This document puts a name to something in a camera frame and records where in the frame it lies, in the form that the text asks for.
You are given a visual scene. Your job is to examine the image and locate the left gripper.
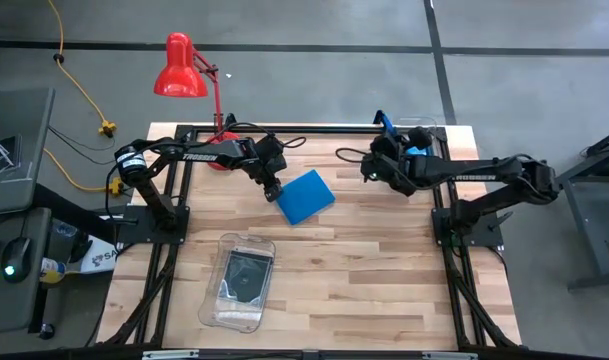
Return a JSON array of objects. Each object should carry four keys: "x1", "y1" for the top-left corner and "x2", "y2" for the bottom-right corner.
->
[{"x1": 242, "y1": 134, "x2": 290, "y2": 204}]

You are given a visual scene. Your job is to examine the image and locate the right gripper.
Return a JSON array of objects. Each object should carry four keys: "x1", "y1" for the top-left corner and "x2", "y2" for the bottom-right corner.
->
[{"x1": 360, "y1": 132, "x2": 411, "y2": 197}]

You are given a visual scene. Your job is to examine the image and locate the clear jewel case black tray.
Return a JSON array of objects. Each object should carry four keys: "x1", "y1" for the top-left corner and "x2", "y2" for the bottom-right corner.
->
[{"x1": 217, "y1": 248, "x2": 276, "y2": 307}]

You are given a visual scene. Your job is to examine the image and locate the clear plastic bin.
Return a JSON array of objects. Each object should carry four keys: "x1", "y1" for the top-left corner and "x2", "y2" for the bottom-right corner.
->
[
  {"x1": 197, "y1": 231, "x2": 278, "y2": 335},
  {"x1": 383, "y1": 116, "x2": 441, "y2": 194}
]

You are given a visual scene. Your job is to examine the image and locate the red desk lamp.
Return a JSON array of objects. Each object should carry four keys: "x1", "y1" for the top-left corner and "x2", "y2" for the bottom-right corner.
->
[{"x1": 152, "y1": 31, "x2": 242, "y2": 173}]

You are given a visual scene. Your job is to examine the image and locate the white printed bag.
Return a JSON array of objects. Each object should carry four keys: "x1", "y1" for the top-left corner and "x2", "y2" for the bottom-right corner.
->
[{"x1": 79, "y1": 234, "x2": 122, "y2": 276}]

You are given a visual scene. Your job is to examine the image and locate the black desk leg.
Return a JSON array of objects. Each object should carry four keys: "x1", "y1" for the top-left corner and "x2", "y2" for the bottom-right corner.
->
[{"x1": 31, "y1": 183, "x2": 123, "y2": 247}]

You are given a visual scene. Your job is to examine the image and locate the clear water bottle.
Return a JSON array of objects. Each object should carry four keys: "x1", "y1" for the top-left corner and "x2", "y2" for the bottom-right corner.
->
[{"x1": 50, "y1": 220, "x2": 80, "y2": 240}]

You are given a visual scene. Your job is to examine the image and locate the grey metal cart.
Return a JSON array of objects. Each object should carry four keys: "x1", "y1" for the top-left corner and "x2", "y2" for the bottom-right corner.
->
[{"x1": 555, "y1": 124, "x2": 609, "y2": 293}]

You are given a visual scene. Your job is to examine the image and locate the yellow blue bottle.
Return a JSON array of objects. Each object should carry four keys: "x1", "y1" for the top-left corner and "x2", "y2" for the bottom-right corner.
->
[{"x1": 38, "y1": 255, "x2": 68, "y2": 286}]

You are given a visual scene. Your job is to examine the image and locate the grey desk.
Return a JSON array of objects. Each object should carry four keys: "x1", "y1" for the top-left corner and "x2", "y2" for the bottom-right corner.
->
[{"x1": 0, "y1": 86, "x2": 57, "y2": 218}]

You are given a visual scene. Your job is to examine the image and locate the black computer mouse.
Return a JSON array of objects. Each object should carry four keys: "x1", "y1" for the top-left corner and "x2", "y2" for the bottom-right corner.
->
[{"x1": 0, "y1": 235, "x2": 34, "y2": 285}]

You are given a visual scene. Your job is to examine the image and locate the grey side table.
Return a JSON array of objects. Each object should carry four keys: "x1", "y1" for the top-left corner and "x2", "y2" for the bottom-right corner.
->
[{"x1": 0, "y1": 206, "x2": 53, "y2": 337}]

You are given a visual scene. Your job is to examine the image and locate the black table frame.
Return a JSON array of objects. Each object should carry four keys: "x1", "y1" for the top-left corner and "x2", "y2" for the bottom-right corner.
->
[{"x1": 96, "y1": 122, "x2": 523, "y2": 351}]

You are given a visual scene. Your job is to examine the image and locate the silver metal bracket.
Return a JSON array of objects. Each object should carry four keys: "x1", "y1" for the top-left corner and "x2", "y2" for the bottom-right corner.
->
[
  {"x1": 141, "y1": 349, "x2": 201, "y2": 360},
  {"x1": 421, "y1": 350, "x2": 480, "y2": 360}
]

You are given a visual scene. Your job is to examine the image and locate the black power cable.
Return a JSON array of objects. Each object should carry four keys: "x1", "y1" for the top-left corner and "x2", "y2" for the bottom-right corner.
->
[{"x1": 47, "y1": 124, "x2": 117, "y2": 167}]

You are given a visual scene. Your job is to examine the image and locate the yellow extension cord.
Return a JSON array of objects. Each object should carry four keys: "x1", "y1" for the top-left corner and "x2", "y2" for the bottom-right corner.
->
[
  {"x1": 42, "y1": 147, "x2": 126, "y2": 197},
  {"x1": 45, "y1": 0, "x2": 119, "y2": 139}
]

